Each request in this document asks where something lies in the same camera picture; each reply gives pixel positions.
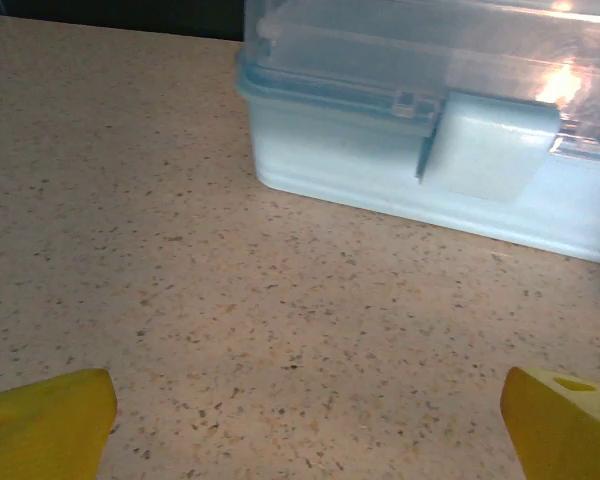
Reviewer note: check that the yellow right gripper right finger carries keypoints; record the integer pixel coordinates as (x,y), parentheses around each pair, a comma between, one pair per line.
(565,435)

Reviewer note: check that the translucent blue plastic tool box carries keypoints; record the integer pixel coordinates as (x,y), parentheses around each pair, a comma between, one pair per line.
(330,160)

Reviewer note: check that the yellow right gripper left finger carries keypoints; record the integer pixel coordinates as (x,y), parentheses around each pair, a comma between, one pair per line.
(40,430)

